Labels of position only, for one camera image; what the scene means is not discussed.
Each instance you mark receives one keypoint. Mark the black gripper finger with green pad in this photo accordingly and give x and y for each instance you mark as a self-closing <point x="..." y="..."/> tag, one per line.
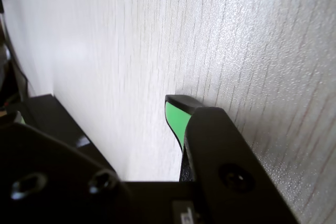
<point x="231" y="161"/>
<point x="52" y="182"/>

